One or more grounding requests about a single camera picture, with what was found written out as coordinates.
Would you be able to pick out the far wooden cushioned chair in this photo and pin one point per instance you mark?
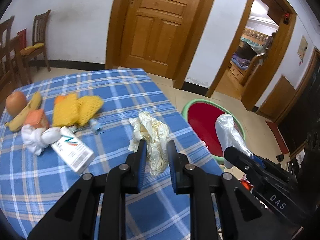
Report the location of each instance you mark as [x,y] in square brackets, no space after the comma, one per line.
[38,41]

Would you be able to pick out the white sock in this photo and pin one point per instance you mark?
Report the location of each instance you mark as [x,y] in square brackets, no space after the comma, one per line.
[37,139]

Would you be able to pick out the clear white plastic bag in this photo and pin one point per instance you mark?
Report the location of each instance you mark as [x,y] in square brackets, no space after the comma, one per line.
[228,136]

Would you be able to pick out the red apple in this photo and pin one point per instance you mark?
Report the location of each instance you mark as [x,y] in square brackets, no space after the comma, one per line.
[15,103]

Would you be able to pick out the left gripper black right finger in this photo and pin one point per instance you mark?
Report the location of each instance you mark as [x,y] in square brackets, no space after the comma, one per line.
[220,206]

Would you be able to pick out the blue plaid tablecloth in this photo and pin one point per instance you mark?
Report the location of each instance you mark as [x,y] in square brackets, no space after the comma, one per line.
[31,184]

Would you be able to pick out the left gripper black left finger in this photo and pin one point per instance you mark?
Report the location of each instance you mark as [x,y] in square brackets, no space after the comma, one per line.
[95,203]

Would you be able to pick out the red green trash bin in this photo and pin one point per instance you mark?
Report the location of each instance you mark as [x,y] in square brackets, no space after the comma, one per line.
[201,114]

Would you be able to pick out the near wooden dining chair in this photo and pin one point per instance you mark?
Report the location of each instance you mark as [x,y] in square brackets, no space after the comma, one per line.
[8,79]

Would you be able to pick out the wooden bunk bed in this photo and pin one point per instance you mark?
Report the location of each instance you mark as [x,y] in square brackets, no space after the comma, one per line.
[251,52]

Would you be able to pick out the wooden panel door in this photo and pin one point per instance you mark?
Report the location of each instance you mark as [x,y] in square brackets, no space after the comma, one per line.
[159,36]

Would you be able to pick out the orange cardboard box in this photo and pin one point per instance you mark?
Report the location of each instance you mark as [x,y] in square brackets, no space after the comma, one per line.
[37,119]

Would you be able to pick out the small blue bottle cap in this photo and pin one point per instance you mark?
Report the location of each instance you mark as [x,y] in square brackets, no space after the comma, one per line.
[96,126]

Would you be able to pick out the orange crumpled wrapper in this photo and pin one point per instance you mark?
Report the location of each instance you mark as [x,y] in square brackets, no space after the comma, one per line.
[59,98]

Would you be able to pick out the yellow banana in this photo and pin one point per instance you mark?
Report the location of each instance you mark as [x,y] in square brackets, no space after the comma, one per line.
[17,122]

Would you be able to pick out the cream tissue paper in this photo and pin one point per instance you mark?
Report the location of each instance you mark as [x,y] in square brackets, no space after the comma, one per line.
[156,134]

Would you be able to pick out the yellow foam fruit net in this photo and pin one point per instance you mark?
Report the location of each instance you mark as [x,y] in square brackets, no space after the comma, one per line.
[76,111]

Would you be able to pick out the white teal medicine box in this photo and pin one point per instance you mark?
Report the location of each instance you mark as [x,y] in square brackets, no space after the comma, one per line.
[73,151]

